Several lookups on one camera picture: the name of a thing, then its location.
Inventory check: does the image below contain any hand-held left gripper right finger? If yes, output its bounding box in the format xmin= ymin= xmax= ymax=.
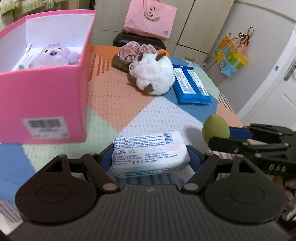
xmin=181 ymin=144 xmax=264 ymax=194

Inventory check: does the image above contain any pink tote bag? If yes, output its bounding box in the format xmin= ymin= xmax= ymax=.
xmin=122 ymin=0 xmax=178 ymax=40

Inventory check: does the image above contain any white brown-eared plush toy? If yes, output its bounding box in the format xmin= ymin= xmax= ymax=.
xmin=128 ymin=53 xmax=176 ymax=96

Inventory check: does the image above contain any green makeup sponge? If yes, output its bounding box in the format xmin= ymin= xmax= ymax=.
xmin=202 ymin=115 xmax=230 ymax=145

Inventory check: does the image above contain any colourful paper gift bag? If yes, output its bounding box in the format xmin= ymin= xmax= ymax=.
xmin=214 ymin=27 xmax=249 ymax=77

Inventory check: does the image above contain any black suitcase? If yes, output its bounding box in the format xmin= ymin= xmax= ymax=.
xmin=113 ymin=32 xmax=167 ymax=50

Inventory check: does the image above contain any person's right hand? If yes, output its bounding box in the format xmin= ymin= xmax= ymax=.
xmin=284 ymin=179 xmax=296 ymax=209

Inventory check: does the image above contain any fluffy cream pajama set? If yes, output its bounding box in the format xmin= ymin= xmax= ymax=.
xmin=0 ymin=0 xmax=67 ymax=15

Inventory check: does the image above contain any blue wet wipes pack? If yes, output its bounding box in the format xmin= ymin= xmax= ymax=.
xmin=172 ymin=64 xmax=212 ymax=104

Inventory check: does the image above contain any white tissue packet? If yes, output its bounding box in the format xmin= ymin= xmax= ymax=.
xmin=112 ymin=131 xmax=191 ymax=178

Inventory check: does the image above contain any beige wardrobe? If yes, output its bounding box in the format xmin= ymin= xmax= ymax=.
xmin=88 ymin=0 xmax=236 ymax=64

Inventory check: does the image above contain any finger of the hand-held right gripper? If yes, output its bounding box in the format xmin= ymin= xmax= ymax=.
xmin=208 ymin=136 xmax=291 ymax=155
xmin=228 ymin=123 xmax=295 ymax=141

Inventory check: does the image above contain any pink floral cloth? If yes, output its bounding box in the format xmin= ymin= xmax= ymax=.
xmin=112 ymin=40 xmax=159 ymax=70

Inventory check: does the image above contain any patchwork blanket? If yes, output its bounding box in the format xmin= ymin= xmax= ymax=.
xmin=0 ymin=44 xmax=245 ymax=209

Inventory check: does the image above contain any pink cardboard box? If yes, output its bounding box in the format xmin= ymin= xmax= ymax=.
xmin=0 ymin=9 xmax=97 ymax=144

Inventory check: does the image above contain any white door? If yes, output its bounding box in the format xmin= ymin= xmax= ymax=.
xmin=238 ymin=19 xmax=296 ymax=130

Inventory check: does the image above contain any purple plush toy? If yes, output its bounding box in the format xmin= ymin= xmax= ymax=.
xmin=28 ymin=43 xmax=81 ymax=69

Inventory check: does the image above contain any metal door handle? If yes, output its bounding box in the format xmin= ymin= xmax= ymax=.
xmin=284 ymin=62 xmax=296 ymax=81

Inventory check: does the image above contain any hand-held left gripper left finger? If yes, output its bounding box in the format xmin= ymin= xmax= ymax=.
xmin=35 ymin=144 xmax=118 ymax=193

